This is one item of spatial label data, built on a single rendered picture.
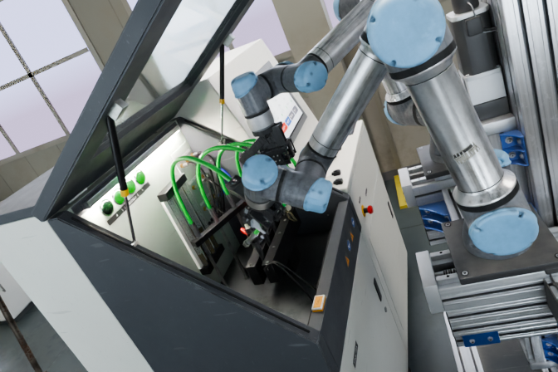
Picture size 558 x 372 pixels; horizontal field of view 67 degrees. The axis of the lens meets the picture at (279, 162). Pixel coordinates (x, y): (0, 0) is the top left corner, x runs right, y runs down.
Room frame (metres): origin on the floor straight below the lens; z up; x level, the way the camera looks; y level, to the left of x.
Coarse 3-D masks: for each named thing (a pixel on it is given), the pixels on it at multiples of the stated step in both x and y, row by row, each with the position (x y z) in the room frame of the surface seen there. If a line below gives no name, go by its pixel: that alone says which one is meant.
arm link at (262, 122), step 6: (264, 114) 1.10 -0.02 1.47; (270, 114) 1.11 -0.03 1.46; (246, 120) 1.13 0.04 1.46; (252, 120) 1.10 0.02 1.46; (258, 120) 1.10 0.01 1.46; (264, 120) 1.10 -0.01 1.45; (270, 120) 1.11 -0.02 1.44; (252, 126) 1.11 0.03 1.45; (258, 126) 1.10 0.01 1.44; (264, 126) 1.10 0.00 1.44; (270, 126) 1.11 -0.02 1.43
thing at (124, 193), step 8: (112, 120) 0.93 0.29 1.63; (112, 128) 0.93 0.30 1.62; (112, 136) 0.93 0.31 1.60; (112, 144) 0.94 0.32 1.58; (112, 152) 0.94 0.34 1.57; (120, 152) 0.95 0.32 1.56; (120, 160) 0.95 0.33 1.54; (120, 168) 0.95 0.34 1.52; (120, 176) 0.95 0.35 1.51; (120, 184) 0.96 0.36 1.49; (120, 192) 0.97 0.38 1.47; (128, 192) 0.97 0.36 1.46; (128, 208) 0.98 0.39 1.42; (128, 216) 0.99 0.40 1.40; (136, 240) 1.01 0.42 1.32
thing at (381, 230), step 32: (224, 64) 1.82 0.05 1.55; (256, 64) 2.00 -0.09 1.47; (192, 96) 1.63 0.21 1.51; (224, 96) 1.61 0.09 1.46; (224, 128) 1.61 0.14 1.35; (352, 192) 1.49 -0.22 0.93; (384, 192) 2.01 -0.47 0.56; (384, 224) 1.79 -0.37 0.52; (384, 256) 1.60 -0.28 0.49; (384, 288) 1.45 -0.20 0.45
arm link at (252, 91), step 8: (248, 72) 1.14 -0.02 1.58; (232, 80) 1.13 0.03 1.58; (240, 80) 1.10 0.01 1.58; (248, 80) 1.10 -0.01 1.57; (256, 80) 1.11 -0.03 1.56; (264, 80) 1.13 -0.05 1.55; (232, 88) 1.12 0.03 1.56; (240, 88) 1.10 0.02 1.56; (248, 88) 1.10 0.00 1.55; (256, 88) 1.10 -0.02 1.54; (264, 88) 1.11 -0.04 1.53; (240, 96) 1.10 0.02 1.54; (248, 96) 1.10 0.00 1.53; (256, 96) 1.10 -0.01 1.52; (264, 96) 1.11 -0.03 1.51; (240, 104) 1.12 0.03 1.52; (248, 104) 1.10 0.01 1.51; (256, 104) 1.10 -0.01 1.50; (264, 104) 1.11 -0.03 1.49; (248, 112) 1.10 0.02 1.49; (256, 112) 1.10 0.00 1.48; (264, 112) 1.10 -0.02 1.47
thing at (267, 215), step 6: (276, 204) 0.90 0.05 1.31; (246, 210) 0.96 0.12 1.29; (252, 210) 0.95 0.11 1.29; (258, 210) 0.89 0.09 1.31; (264, 210) 0.89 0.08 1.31; (270, 210) 0.89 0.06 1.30; (276, 210) 0.89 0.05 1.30; (282, 210) 0.94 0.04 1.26; (252, 216) 0.94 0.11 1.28; (258, 216) 0.94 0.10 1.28; (264, 216) 0.93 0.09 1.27; (270, 216) 0.90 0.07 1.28; (276, 216) 0.92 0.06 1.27; (258, 222) 0.93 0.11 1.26; (264, 222) 0.95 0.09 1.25; (270, 222) 0.92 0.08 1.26
